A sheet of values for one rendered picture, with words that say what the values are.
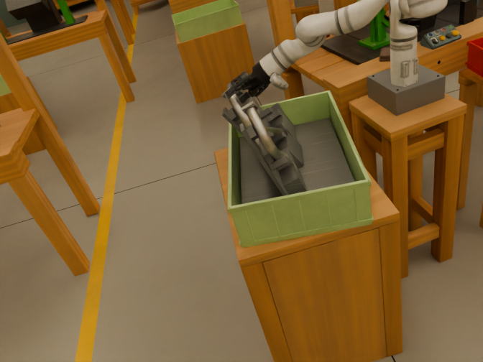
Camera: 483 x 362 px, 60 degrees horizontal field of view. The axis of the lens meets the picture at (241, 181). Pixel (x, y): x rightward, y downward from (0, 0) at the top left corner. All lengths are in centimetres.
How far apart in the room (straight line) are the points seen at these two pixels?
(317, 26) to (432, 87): 66
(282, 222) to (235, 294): 105
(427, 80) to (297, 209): 78
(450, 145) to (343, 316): 79
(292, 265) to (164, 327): 107
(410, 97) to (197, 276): 146
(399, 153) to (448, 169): 28
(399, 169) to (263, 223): 69
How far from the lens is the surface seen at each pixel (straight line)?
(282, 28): 237
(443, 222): 210
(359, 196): 126
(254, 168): 156
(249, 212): 124
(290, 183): 134
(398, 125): 167
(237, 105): 137
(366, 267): 150
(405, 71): 171
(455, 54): 223
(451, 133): 182
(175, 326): 227
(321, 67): 217
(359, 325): 173
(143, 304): 244
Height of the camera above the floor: 172
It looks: 35 degrees down
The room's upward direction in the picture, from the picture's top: 17 degrees counter-clockwise
